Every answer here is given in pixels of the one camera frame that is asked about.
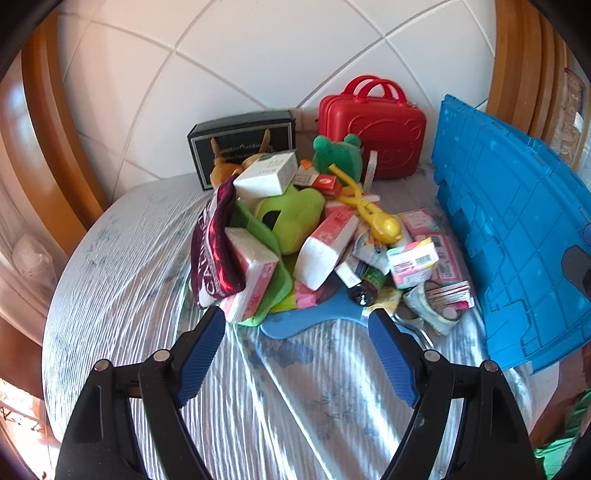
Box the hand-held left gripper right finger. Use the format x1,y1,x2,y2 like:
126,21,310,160
367,309,539,480

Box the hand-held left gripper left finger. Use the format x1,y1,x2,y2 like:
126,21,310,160
54,305,227,480

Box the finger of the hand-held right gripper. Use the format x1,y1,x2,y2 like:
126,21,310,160
561,246,591,296

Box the yellow patterned packet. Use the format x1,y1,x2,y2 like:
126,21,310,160
376,288,407,317

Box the blue plastic crate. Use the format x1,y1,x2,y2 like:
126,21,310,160
430,95,591,372

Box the white slim medicine box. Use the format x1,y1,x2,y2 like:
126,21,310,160
335,256,370,289

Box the striped cloth-covered desktop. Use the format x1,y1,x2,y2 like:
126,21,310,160
41,173,561,480

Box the patterned paper cup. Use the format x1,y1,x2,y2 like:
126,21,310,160
403,279,462,336

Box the brown glass bottle green label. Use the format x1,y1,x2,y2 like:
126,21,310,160
347,268,386,306

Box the pink slim boxes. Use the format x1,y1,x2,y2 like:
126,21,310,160
425,281,475,310

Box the pink and mint tissue pack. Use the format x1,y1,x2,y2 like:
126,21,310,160
387,240,439,289

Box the blue curved plastic piece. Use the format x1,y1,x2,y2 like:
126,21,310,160
260,286,370,341

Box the pink wipes packet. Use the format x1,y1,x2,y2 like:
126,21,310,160
293,281,340,310

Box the maroon patterned cloth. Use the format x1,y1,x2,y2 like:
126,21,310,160
191,178,247,309

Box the white blue pouch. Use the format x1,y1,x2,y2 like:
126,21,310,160
353,226,414,275

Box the pink barcode tissue pack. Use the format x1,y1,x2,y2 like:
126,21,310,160
416,233,469,282

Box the yellow duck clamp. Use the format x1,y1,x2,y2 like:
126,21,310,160
328,165,404,243

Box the small pink mint packet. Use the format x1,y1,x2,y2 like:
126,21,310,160
397,209,439,241

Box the patterned fabric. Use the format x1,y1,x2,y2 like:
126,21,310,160
551,69,591,181

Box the brown plush toy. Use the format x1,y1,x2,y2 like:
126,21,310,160
210,129,273,190

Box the white carton box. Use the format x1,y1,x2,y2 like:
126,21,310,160
233,151,300,197

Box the small red box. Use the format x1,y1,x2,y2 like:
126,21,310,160
310,173,343,199

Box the white plastic bag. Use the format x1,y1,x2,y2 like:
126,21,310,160
11,233,58,284

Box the white orange small box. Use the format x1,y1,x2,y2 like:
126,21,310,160
298,159,320,186

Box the dark green frog plush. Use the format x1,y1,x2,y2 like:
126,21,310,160
312,134,365,183

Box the black gift box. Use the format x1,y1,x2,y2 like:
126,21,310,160
187,108,298,192

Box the small red suitcase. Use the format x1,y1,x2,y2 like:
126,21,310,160
318,76,428,181

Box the wooden frame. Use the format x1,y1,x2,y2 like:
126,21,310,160
487,0,571,144
0,9,112,398

